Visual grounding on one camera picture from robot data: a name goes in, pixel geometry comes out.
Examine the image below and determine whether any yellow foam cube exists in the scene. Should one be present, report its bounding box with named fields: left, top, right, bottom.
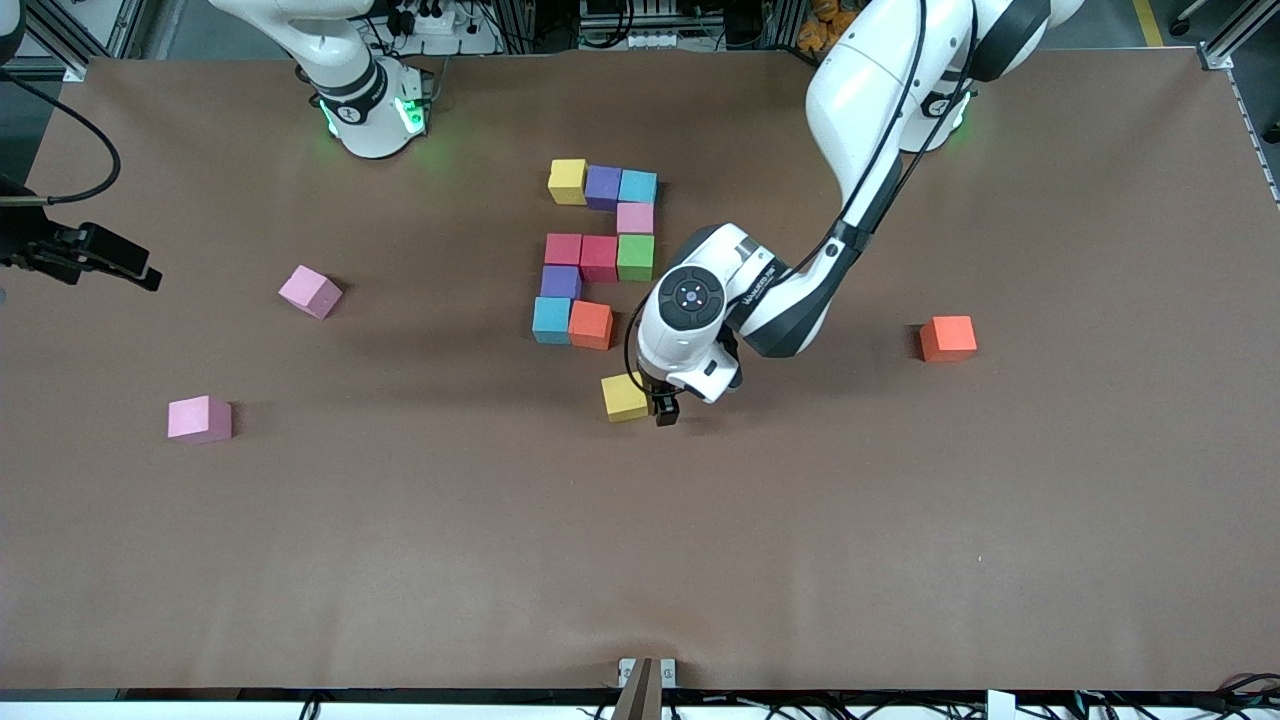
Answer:
left=548, top=158, right=589, bottom=206
left=601, top=372, right=650, bottom=423

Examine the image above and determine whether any orange foam cube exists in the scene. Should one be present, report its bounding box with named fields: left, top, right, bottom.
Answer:
left=919, top=315, right=979, bottom=364
left=568, top=301, right=615, bottom=352

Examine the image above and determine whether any green foam cube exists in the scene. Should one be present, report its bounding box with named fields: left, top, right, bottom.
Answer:
left=616, top=234, right=656, bottom=283

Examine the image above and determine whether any brown paper table cover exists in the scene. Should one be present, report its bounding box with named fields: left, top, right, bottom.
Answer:
left=0, top=50, right=1280, bottom=696

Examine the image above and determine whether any grey electronics box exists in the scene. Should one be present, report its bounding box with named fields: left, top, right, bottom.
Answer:
left=578, top=0, right=693, bottom=51

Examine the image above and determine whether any white power strip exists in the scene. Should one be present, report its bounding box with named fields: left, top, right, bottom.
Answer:
left=395, top=5, right=501, bottom=57

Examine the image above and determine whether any pile of orange packets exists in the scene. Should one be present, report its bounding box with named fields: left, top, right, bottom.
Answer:
left=795, top=0, right=861, bottom=53

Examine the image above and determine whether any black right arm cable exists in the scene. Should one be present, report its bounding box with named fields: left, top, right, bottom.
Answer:
left=0, top=70, right=122, bottom=206

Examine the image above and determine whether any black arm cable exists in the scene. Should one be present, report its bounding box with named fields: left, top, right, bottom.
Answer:
left=624, top=0, right=981, bottom=393
left=0, top=70, right=122, bottom=206

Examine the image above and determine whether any aluminium frame rail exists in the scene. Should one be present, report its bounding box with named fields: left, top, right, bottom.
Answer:
left=20, top=0, right=146, bottom=83
left=1195, top=0, right=1280, bottom=71

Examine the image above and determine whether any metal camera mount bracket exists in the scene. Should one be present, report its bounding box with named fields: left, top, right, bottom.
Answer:
left=612, top=657, right=677, bottom=720

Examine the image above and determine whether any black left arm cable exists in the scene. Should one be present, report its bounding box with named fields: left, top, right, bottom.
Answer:
left=624, top=0, right=981, bottom=393

